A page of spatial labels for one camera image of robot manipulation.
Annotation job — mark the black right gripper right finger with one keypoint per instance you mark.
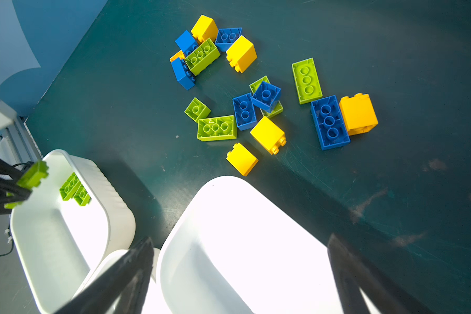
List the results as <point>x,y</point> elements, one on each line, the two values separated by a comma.
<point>354,276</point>

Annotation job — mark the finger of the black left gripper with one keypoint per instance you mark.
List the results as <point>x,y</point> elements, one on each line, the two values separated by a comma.
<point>9,170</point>
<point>10,192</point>

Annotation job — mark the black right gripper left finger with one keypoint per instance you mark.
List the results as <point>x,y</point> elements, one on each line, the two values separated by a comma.
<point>124,285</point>

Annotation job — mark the blue lego cluster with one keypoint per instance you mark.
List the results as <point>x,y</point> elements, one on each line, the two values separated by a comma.
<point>182,73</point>

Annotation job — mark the yellow small lego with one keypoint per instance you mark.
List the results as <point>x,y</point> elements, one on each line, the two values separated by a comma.
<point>179,55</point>

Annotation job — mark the green long lego cluster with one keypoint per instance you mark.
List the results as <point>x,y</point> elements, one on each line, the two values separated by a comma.
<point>202,57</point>

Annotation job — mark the white bin left front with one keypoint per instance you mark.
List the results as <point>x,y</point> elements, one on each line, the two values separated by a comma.
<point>60,242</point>

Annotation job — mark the white bin right rear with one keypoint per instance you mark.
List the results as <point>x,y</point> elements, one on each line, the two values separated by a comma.
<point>234,251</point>

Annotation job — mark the blue long lego brick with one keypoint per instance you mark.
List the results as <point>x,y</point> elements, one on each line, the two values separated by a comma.
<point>329,123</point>

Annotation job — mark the yellow square lego brick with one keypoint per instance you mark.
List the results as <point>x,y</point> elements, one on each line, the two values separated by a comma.
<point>358,113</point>

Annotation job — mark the green long lego centre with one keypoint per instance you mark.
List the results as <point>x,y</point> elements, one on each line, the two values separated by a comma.
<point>217,128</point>

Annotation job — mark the green long lego brick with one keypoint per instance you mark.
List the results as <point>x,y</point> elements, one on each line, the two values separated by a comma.
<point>307,81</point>

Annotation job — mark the green small lego centre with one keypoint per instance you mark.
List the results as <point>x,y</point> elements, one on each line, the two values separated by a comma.
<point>197,110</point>

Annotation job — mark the blue small stacked lego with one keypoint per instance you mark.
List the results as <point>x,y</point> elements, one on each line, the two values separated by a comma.
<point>266,96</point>

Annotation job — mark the green lego under blue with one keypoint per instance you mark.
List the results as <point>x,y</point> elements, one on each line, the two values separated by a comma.
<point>278,108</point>

